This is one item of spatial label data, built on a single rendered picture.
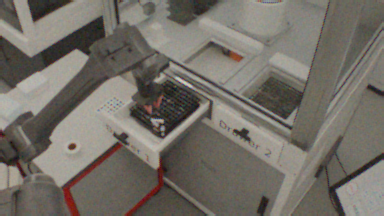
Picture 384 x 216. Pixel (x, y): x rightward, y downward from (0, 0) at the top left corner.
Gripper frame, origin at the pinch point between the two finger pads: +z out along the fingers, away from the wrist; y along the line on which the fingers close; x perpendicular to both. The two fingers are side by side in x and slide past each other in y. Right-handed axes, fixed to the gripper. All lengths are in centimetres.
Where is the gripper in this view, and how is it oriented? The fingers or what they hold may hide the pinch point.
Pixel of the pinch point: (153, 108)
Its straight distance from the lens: 137.8
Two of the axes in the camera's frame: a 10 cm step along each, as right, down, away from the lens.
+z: 2.4, 6.5, 7.2
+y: 7.2, -6.2, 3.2
